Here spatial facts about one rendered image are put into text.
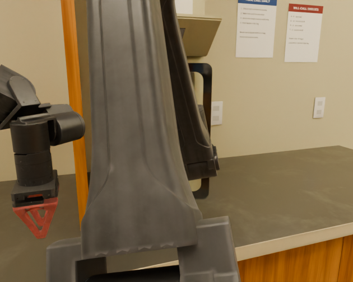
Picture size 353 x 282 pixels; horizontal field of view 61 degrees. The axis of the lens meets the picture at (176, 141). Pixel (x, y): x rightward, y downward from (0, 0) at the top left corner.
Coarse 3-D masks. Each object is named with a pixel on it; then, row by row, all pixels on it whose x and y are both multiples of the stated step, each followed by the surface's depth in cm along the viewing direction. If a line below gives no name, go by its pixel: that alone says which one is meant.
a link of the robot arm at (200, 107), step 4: (200, 108) 61; (200, 112) 61; (204, 112) 62; (204, 116) 62; (204, 120) 62; (204, 124) 62; (216, 152) 58; (216, 156) 57; (216, 160) 57; (216, 164) 57; (216, 168) 57
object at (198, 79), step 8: (192, 64) 81; (200, 64) 81; (208, 64) 81; (192, 72) 82; (200, 72) 82; (208, 72) 82; (192, 80) 82; (200, 80) 82; (208, 80) 82; (200, 88) 83; (208, 88) 83; (200, 96) 83; (208, 96) 83; (200, 104) 84; (208, 104) 84; (208, 112) 84; (208, 120) 85; (208, 128) 85; (192, 184) 90; (200, 184) 89; (208, 184) 89; (192, 192) 90; (200, 192) 90; (208, 192) 90
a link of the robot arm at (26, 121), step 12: (12, 120) 49; (24, 120) 48; (36, 120) 49; (48, 120) 53; (12, 132) 48; (24, 132) 47; (36, 132) 48; (48, 132) 51; (12, 144) 49; (24, 144) 48; (36, 144) 49; (48, 144) 51
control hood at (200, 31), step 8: (184, 16) 76; (192, 16) 77; (200, 16) 77; (208, 16) 78; (216, 16) 79; (184, 24) 78; (192, 24) 78; (200, 24) 79; (208, 24) 80; (216, 24) 80; (184, 32) 80; (192, 32) 81; (200, 32) 81; (208, 32) 82; (184, 40) 83; (192, 40) 83; (200, 40) 84; (208, 40) 85; (184, 48) 85; (192, 48) 86; (200, 48) 86; (208, 48) 87; (192, 56) 90; (200, 56) 90
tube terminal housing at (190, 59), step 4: (196, 0) 88; (200, 0) 88; (204, 0) 88; (196, 4) 88; (200, 4) 88; (204, 4) 89; (196, 8) 88; (200, 8) 88; (204, 8) 89; (196, 12) 88; (200, 12) 89; (204, 12) 89; (188, 60) 91; (192, 60) 91; (196, 60) 92; (200, 60) 92
